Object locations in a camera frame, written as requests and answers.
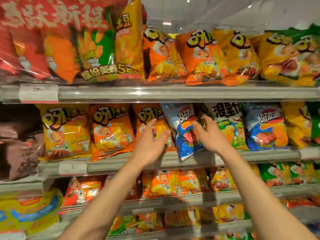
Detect person's left hand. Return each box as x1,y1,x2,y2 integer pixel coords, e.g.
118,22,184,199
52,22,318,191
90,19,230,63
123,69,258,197
129,118,171,171

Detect person's right hand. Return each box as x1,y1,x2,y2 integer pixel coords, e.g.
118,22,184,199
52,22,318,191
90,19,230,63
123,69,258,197
192,115,237,158

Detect grey metal store shelf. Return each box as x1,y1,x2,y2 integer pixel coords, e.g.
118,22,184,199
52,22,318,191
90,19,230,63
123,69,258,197
0,81,320,240

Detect yellow chef-print chips bag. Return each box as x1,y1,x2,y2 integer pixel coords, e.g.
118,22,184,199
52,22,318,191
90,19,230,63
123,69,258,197
36,104,94,161

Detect shelf snack bags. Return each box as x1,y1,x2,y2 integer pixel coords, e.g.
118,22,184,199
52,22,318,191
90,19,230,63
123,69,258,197
210,26,320,223

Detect green chip bags group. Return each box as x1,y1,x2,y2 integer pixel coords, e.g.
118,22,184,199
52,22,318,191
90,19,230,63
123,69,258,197
110,23,320,237

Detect person's left forearm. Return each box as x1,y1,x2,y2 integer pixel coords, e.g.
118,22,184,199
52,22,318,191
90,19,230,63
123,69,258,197
59,157,150,240

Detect person's right forearm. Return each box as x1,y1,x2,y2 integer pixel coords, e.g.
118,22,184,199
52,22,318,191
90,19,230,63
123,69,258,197
217,150,317,240

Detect brown snack bags group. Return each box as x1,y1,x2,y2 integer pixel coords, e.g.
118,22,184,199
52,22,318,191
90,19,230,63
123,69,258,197
0,105,47,182

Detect white price label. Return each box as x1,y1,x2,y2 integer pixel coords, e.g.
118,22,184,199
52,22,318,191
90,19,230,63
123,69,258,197
19,83,59,104
300,147,320,161
59,161,88,176

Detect large yellow blue snack bag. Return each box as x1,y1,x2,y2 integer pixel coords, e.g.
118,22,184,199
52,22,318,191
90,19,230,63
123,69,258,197
0,188,64,235

